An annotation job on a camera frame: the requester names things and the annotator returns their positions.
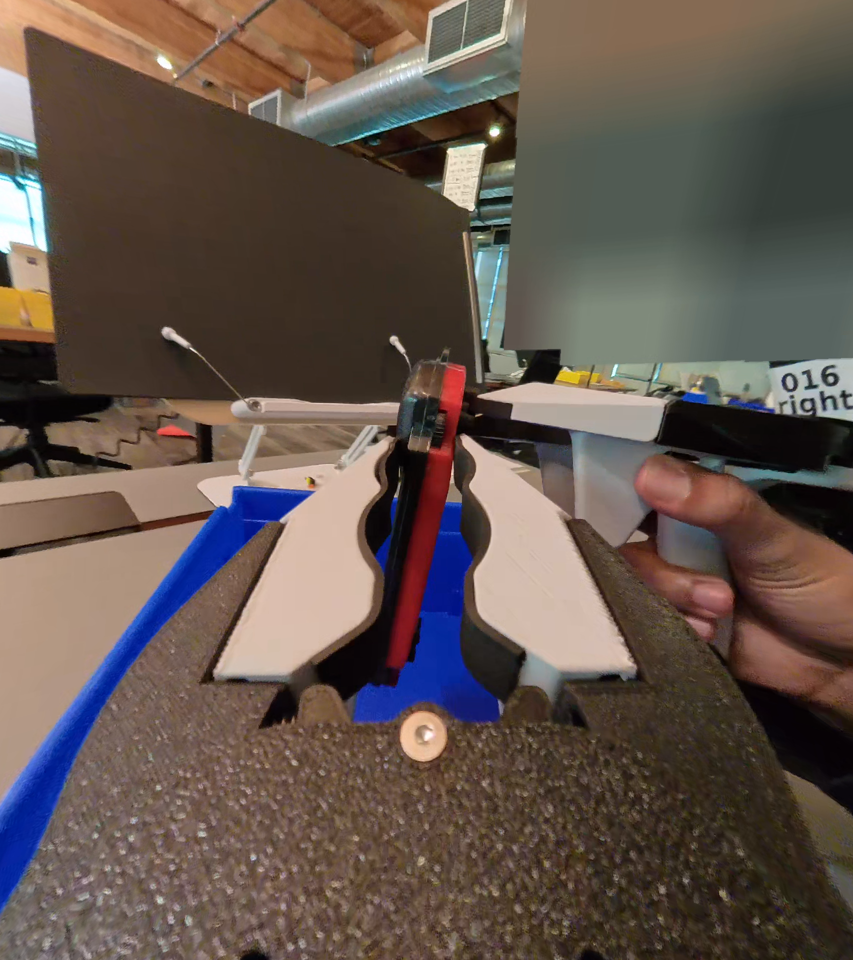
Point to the white carton box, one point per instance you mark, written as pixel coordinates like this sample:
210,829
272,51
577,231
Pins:
29,262

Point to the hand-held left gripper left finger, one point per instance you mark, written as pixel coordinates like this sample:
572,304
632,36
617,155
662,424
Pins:
306,592

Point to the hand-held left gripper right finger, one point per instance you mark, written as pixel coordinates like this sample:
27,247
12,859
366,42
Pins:
546,592

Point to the large black board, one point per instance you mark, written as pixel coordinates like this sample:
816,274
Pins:
246,262

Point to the red handheld game toy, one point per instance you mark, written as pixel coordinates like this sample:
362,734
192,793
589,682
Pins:
426,525

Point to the silver ventilation duct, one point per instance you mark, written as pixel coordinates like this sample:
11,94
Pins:
366,97

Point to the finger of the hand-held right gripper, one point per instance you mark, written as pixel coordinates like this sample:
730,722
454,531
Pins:
555,472
584,409

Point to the person's right forearm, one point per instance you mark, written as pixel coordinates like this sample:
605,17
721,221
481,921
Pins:
846,772

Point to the red floor marker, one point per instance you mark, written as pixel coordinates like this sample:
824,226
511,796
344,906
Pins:
175,431

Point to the dark desk flap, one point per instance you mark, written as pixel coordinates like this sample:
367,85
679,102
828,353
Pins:
36,521

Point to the white vent grille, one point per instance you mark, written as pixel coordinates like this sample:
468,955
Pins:
471,30

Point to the blue plastic bin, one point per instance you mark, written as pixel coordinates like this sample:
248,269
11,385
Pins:
261,506

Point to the black office chair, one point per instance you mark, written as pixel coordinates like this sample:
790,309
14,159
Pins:
29,405

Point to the white paper wall list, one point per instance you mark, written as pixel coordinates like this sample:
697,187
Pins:
464,176

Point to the person's right hand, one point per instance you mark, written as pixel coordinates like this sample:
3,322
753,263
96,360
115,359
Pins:
809,622

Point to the white laptop stand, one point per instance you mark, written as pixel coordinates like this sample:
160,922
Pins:
306,411

